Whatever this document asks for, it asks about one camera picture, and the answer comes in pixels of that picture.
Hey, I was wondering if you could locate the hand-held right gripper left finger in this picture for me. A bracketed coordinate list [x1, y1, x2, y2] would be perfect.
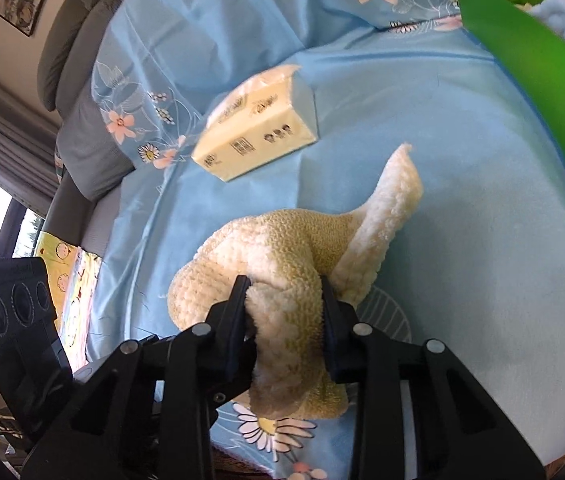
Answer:
[21, 274, 256, 480]

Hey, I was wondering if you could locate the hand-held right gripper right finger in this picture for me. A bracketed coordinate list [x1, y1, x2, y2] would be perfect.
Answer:
[318, 274, 545, 480]

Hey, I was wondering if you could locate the cream fluffy towel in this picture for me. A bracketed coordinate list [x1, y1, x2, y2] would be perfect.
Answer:
[167, 142, 424, 421]

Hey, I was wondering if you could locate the green plastic container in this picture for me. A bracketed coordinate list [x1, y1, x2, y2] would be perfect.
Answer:
[452, 0, 565, 245]

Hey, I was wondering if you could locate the cartoon printed blanket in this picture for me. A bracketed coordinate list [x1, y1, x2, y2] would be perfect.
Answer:
[32, 230, 104, 361]

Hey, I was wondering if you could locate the blue floral bedsheet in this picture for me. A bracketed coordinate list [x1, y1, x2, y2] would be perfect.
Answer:
[82, 0, 565, 480]

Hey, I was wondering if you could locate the large cream tissue pack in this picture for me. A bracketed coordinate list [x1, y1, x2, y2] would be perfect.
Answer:
[191, 64, 320, 182]

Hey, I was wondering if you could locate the grey sofa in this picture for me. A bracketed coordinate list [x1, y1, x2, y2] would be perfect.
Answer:
[37, 0, 173, 271]

